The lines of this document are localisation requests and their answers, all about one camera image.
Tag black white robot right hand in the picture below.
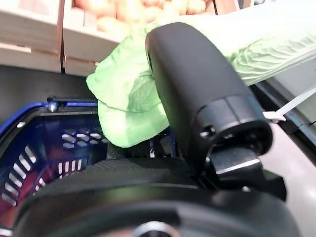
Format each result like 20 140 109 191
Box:
13 22 301 237

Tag green white napa cabbage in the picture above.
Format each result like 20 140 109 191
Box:
85 0 316 149

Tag blue plastic shopping basket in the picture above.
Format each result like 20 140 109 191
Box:
0 95 180 223

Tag white zip tie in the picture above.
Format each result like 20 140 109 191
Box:
262 88 316 123

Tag tan potato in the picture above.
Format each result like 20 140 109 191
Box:
96 16 124 33
116 0 149 24

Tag wooden crate of potatoes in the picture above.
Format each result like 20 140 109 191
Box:
61 0 244 76

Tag wooden crate with slatted bottom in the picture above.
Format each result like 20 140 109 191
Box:
0 0 62 74

